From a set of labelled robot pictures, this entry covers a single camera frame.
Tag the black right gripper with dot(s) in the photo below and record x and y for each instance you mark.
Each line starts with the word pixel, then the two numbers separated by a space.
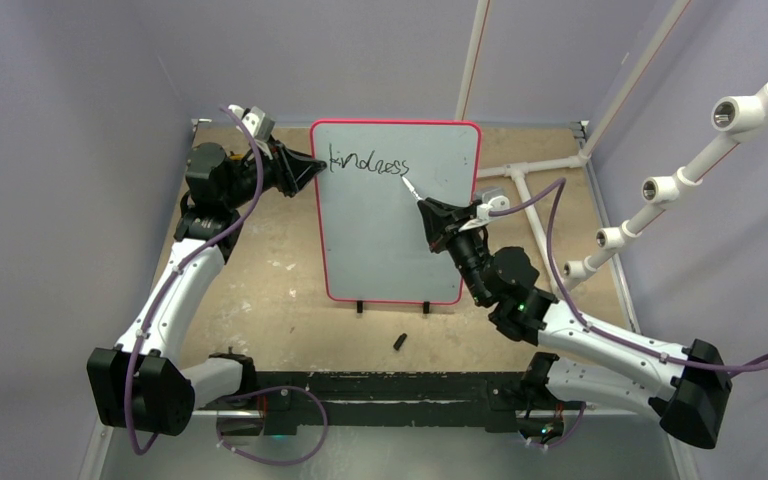
pixel 443 223

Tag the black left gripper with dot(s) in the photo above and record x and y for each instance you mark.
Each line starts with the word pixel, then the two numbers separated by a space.
pixel 290 170

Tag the white whiteboard marker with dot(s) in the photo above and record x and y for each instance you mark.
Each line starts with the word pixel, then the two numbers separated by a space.
pixel 411 188

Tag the black marker cap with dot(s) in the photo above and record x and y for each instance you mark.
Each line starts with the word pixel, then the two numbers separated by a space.
pixel 399 341

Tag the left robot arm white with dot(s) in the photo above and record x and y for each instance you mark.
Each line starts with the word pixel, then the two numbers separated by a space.
pixel 136 383

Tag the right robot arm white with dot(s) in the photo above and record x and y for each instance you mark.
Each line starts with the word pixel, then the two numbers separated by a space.
pixel 686 387

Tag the pink framed whiteboard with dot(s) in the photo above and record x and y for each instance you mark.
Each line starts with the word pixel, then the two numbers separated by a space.
pixel 372 237

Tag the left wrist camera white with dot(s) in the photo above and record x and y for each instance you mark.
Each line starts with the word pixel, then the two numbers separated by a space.
pixel 258 123

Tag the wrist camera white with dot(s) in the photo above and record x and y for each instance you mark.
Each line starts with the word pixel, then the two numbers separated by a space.
pixel 488 200
pixel 258 123

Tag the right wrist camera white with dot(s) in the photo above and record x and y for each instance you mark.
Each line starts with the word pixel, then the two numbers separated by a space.
pixel 488 200

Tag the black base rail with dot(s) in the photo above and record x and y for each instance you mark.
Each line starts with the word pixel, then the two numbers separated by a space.
pixel 497 402

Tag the white PVC pipe frame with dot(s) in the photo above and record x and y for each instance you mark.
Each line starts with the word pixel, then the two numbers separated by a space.
pixel 736 120

